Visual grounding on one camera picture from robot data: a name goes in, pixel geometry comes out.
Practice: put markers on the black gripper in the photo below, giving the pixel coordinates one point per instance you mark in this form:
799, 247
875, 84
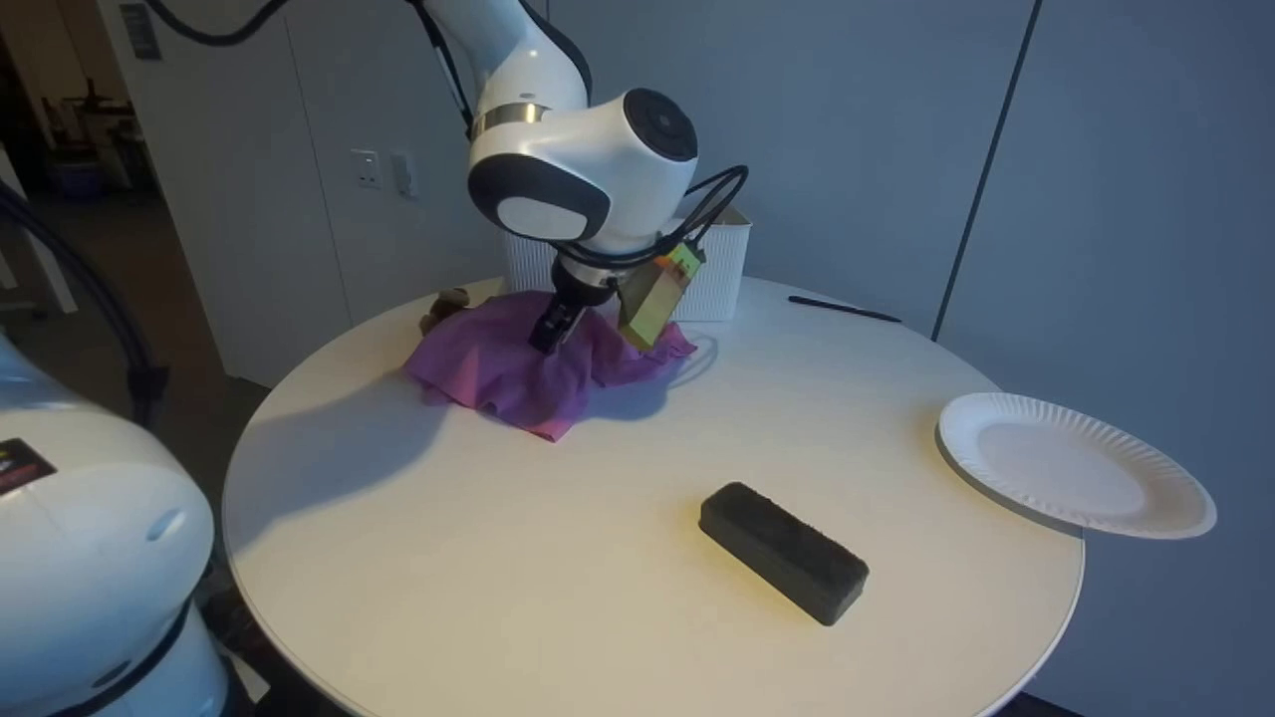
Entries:
582, 280

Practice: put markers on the pink cloth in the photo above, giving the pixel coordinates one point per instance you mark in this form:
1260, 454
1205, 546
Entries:
518, 365

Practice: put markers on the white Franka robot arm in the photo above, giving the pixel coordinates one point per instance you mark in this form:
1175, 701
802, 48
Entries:
582, 161

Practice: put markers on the white plastic storage bin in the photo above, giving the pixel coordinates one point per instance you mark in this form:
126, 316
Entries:
720, 274

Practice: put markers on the black rectangular block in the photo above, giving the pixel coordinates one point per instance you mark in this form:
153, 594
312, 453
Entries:
781, 550

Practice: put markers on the white paper plate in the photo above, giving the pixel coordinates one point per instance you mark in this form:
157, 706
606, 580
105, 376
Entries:
1069, 463

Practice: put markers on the yellow wrist camera board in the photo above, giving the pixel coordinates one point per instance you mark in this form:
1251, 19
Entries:
657, 300

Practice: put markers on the white wall outlet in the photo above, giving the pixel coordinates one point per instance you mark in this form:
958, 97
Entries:
369, 169
405, 178

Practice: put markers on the grey wall switch panel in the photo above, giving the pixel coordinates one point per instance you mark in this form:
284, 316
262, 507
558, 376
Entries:
141, 28

